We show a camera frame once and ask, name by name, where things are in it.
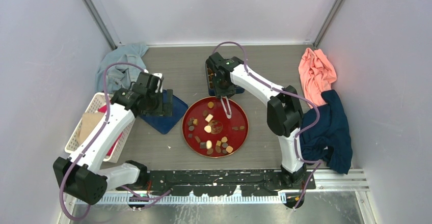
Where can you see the pink cloth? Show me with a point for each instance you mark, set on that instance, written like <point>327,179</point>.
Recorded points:
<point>317,74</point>

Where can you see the white rectangular chocolate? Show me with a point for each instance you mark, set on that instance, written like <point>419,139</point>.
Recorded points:
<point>209,118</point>

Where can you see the white oval chocolate bottom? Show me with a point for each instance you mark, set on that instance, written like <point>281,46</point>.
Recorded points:
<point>208,144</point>

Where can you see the caramel cube chocolate bottom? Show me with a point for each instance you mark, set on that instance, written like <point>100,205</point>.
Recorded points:
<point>229,149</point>

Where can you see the white perforated basket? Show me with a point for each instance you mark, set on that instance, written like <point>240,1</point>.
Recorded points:
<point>98,101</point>

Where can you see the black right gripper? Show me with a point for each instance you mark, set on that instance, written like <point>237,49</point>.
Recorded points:
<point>228,92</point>

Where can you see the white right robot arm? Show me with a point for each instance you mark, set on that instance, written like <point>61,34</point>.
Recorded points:
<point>283,110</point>

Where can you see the magenta cloth in basket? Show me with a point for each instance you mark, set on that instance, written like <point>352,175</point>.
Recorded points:
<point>109,153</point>

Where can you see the dark navy cloth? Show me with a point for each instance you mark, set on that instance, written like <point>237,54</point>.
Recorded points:
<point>329,140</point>

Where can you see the red round tray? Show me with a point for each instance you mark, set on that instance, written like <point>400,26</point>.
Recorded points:
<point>235,129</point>

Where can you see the tan cloth in basket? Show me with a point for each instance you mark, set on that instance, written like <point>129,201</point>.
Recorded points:
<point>89,122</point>

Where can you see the blue box lid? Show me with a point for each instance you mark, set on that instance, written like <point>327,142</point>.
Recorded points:
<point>165,123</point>

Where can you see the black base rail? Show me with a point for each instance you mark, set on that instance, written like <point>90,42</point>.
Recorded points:
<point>218,183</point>

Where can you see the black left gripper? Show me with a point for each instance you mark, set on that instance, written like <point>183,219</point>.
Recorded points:
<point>158,111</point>

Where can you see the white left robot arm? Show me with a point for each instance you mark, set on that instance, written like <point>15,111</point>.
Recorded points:
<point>80,175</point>

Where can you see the metal tongs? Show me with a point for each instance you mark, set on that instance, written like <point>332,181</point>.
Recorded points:
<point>226,107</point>

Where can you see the light blue cloth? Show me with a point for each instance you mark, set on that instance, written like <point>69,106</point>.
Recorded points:
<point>128,64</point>

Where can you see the blue chocolate box with dividers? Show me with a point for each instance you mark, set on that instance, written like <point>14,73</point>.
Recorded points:
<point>211,90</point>

